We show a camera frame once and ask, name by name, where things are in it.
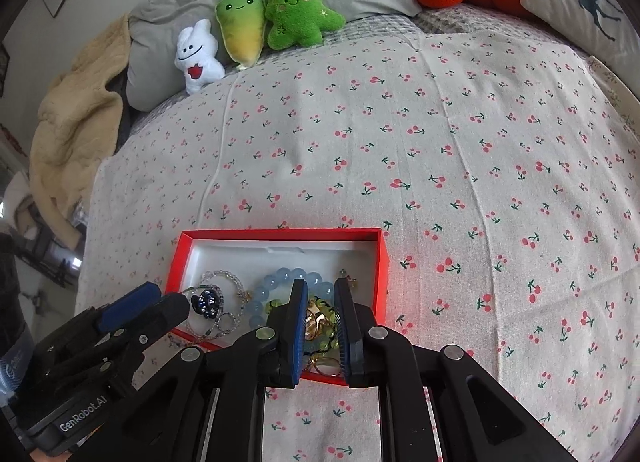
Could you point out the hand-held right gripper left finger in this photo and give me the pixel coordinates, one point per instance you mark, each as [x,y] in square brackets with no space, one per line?
[300,337]

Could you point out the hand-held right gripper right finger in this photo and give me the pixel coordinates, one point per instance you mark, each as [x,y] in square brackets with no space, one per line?
[343,337]

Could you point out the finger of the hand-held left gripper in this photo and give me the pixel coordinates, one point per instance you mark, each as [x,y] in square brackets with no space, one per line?
[127,299]
[167,312]

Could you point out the red jewelry box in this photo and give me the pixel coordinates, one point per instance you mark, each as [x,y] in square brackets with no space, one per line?
[280,254]

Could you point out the beige fleece blanket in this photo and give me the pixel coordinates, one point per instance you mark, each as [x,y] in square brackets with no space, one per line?
[70,116]

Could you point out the cherry print cloth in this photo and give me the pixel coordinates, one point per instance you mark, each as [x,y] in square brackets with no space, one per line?
[450,151]

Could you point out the white rabbit plush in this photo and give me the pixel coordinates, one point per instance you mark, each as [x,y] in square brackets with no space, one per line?
[197,56]

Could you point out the carrot plush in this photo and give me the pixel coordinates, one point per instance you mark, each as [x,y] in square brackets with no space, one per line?
[242,26]

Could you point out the green tree plush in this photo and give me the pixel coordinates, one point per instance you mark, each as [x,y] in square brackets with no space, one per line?
[295,16]

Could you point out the white patterned cloth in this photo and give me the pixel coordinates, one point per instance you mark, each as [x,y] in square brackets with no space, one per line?
[612,79]

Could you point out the deer print pillow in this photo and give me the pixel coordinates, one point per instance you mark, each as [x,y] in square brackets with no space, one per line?
[565,16]

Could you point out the red wall decoration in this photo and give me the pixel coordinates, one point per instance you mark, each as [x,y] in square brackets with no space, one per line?
[10,139]

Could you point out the small dark wall sign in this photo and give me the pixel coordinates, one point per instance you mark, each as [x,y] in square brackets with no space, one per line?
[3,66]

